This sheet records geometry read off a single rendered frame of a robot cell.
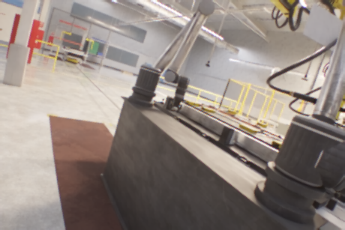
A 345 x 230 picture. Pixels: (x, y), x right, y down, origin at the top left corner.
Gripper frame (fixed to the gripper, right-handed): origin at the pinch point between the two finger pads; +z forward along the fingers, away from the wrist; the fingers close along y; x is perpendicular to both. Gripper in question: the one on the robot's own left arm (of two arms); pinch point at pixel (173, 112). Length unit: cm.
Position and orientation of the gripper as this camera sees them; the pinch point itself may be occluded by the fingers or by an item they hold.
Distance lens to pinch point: 221.2
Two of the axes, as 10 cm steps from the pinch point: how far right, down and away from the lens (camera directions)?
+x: 5.0, 3.2, -8.0
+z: -3.1, 9.3, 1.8
